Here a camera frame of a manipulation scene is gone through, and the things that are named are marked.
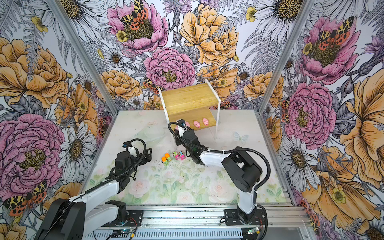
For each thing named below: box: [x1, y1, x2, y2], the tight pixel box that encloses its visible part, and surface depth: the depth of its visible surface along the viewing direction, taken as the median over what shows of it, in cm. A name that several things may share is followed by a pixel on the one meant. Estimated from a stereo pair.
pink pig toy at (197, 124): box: [193, 120, 201, 128], surface depth 92 cm
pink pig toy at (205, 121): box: [202, 117, 209, 126], surface depth 93 cm
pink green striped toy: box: [172, 150, 181, 161], surface depth 96 cm
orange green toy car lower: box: [161, 156, 170, 166], surface depth 93 cm
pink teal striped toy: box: [178, 150, 186, 161], surface depth 96 cm
